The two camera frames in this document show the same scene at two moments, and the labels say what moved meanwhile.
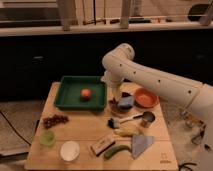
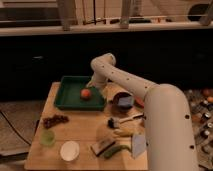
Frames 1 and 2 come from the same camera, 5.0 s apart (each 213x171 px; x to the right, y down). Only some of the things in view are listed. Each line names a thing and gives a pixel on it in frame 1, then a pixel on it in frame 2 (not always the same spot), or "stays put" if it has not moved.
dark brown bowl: (114, 103) stays put
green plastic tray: (69, 90) stays put
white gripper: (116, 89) to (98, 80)
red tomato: (85, 94) stays put
